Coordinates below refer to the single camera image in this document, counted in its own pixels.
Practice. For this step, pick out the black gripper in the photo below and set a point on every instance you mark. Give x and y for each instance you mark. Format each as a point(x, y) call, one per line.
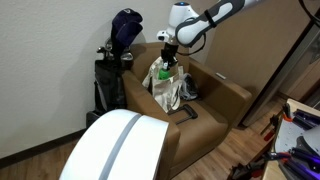
point(169, 52)

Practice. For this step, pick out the green plastic bottle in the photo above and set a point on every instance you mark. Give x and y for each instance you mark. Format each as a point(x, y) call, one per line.
point(163, 74)

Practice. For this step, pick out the white canvas tote bag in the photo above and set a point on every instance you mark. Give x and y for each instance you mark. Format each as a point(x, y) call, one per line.
point(166, 93)

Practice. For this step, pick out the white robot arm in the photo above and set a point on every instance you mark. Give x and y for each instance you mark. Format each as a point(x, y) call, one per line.
point(133, 143)

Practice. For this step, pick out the black golf bag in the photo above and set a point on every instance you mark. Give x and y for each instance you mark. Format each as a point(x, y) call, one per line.
point(108, 85)

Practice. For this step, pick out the silver golf club head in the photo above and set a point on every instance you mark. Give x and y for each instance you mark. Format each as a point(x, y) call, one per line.
point(108, 45)
point(100, 50)
point(126, 56)

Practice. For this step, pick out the navy golf head cover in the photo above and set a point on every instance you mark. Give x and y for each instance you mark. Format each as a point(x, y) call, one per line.
point(126, 16)
point(128, 33)

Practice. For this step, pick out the small white tag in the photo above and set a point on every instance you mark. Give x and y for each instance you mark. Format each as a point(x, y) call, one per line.
point(220, 76)

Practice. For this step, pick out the brown leather armchair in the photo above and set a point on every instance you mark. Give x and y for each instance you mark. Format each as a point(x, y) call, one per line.
point(200, 130)

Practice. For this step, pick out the orange black bar clamp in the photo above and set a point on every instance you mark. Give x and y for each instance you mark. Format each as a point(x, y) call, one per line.
point(276, 120)

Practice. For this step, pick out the red black bar clamp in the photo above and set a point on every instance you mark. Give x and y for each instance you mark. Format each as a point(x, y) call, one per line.
point(246, 170)

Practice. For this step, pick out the black bar with purple light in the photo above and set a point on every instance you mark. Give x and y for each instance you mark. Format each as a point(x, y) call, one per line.
point(306, 118)

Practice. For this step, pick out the black baseboard strip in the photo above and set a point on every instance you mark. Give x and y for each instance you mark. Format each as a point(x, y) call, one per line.
point(40, 148)

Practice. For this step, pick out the grey metal door frame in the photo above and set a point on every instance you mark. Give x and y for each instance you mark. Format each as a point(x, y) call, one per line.
point(283, 73)

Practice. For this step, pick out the grey mount plate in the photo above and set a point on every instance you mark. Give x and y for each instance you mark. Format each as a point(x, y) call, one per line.
point(308, 141)

